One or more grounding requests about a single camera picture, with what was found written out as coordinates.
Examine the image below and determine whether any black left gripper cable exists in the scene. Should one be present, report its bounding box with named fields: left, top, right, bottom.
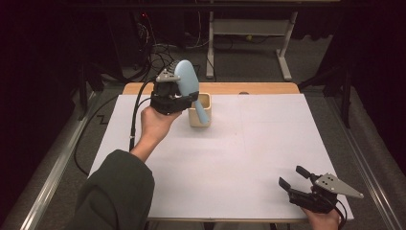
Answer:
left=74, top=78, right=158, bottom=177

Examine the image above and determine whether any white table cover sheet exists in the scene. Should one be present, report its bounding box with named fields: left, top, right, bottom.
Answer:
left=88, top=93, right=354, bottom=221

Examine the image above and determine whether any tangle of black floor cables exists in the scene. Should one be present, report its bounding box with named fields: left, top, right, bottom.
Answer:
left=133, top=12, right=203, bottom=82

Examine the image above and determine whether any person's right hand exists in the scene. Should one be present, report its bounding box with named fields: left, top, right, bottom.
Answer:
left=301, top=206, right=341, bottom=230

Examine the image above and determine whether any dark metal stand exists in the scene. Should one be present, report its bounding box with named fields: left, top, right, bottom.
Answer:
left=299, top=61, right=354, bottom=129
left=78, top=61, right=106, bottom=122

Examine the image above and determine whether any white metal desk frame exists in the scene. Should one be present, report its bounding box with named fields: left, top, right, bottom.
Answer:
left=205, top=11, right=300, bottom=81

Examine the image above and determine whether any light blue hairbrush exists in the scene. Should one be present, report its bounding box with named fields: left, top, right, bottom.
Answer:
left=169, top=59, right=211, bottom=125

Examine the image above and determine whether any metal floor rail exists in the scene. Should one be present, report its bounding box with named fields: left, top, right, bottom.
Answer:
left=325, top=95, right=406, bottom=230
left=18, top=92, right=101, bottom=230

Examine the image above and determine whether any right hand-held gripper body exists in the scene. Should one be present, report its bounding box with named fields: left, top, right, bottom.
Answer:
left=288, top=172, right=365, bottom=215

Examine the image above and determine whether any person's left hand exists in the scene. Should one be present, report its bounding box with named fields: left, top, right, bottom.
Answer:
left=139, top=105, right=183, bottom=152

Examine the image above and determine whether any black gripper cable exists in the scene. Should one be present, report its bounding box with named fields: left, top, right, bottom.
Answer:
left=74, top=78, right=158, bottom=177
left=330, top=196, right=349, bottom=230

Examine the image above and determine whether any dark computer tower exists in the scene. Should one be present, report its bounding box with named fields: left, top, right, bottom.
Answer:
left=108, top=11, right=155, bottom=71

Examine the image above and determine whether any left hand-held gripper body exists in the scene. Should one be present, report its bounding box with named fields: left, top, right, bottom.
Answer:
left=149, top=68, right=194, bottom=116

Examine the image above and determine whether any beige square cup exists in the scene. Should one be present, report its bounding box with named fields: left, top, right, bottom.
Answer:
left=187, top=92, right=213, bottom=128

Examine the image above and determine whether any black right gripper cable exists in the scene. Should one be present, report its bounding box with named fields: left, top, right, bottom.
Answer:
left=330, top=196, right=349, bottom=230

